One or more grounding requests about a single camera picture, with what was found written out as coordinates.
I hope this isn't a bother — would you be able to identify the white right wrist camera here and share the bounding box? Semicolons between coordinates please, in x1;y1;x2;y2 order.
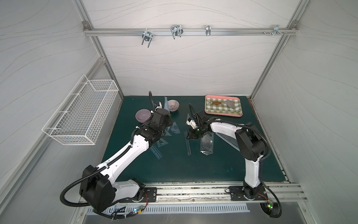
186;118;198;129

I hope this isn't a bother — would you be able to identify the metal bracket clamp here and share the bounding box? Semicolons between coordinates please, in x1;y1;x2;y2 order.
263;25;288;36

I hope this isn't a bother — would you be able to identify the pink plastic tray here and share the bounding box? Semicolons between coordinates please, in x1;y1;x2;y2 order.
205;94;243;118

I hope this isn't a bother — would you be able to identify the aluminium overhead rail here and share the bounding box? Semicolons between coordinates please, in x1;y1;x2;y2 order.
84;25;299;37

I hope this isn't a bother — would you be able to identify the clear ruler set pouch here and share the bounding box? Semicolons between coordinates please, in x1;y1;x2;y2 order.
215;133;240;151

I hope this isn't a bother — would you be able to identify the small clear triangle ruler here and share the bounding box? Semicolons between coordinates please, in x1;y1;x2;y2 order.
165;127;172;136

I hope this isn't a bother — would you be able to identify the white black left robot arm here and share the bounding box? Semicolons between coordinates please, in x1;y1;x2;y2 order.
60;92;172;214

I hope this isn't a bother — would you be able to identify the clear blue straight ruler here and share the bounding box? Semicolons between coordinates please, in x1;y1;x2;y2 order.
150;145;163;160

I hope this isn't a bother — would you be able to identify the green white checkered cloth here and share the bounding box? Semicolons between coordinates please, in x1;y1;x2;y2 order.
205;97;242;115

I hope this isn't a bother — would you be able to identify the large clear triangle ruler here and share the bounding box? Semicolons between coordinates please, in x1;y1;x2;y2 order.
157;138;168;147

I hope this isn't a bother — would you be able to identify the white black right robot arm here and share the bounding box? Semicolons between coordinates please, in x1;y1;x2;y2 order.
186;104;282;218

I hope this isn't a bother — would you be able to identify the white wire basket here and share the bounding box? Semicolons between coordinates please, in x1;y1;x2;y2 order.
42;75;118;146

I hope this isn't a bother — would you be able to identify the blue printed ruler set card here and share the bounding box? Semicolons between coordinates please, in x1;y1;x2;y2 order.
164;97;170;111

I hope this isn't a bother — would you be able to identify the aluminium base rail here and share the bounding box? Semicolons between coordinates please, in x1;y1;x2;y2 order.
78;181;308;206

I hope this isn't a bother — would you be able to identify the metal u-bolt clamp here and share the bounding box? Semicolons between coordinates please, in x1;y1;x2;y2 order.
206;25;211;36
141;30;153;48
170;25;183;39

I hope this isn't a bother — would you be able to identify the wooden handled metal scraper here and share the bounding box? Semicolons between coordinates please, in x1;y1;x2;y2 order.
208;100;235;110

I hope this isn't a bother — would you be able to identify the plain lilac bowl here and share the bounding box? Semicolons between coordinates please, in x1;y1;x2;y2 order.
135;109;152;124

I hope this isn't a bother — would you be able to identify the blue clear protractor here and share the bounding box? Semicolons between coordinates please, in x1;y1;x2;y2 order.
170;122;181;134

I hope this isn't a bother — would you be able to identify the purple striped bowl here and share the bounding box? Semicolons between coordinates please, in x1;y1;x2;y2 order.
168;99;180;112

